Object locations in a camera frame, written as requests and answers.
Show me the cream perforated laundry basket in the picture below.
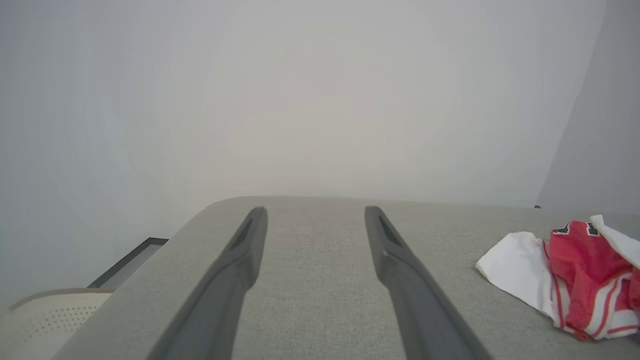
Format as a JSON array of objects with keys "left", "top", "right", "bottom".
[{"left": 0, "top": 288, "right": 116, "bottom": 360}]

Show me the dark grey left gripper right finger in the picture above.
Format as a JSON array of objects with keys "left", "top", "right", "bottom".
[{"left": 364, "top": 205, "right": 494, "bottom": 360}]

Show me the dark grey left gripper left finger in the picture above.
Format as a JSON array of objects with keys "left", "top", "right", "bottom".
[{"left": 149, "top": 206, "right": 268, "bottom": 360}]

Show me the red and white basketball jersey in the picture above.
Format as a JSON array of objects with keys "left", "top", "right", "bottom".
[{"left": 475, "top": 214, "right": 640, "bottom": 342}]

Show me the grey fabric sofa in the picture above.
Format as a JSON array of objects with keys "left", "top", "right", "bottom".
[{"left": 50, "top": 195, "right": 640, "bottom": 360}]

